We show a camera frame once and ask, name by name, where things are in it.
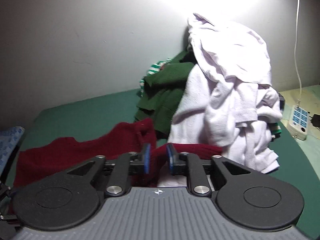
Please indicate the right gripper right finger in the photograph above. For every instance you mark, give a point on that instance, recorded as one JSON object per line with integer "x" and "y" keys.
{"x": 246, "y": 197}

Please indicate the green table mat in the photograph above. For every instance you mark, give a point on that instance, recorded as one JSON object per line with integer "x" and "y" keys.
{"x": 90, "y": 119}

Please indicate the green white striped garment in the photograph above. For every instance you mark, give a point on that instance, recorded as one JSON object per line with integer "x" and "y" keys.
{"x": 153, "y": 69}

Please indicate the pale pink white garment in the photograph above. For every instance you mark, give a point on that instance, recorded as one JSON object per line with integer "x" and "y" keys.
{"x": 228, "y": 100}

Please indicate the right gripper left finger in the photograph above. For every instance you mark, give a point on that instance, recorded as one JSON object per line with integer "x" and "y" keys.
{"x": 71, "y": 197}

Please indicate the white power strip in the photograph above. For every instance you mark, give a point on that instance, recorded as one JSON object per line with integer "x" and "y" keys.
{"x": 298, "y": 123}

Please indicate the black plug adapter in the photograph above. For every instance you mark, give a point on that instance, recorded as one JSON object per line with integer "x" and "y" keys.
{"x": 315, "y": 120}

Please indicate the blue patterned cloth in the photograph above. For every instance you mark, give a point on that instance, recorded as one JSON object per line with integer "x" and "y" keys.
{"x": 8, "y": 141}

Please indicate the dark green knit sweater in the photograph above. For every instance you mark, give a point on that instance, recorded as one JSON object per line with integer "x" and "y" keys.
{"x": 163, "y": 92}

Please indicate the dark red knit sweater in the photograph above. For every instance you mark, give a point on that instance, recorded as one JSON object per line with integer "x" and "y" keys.
{"x": 36, "y": 163}

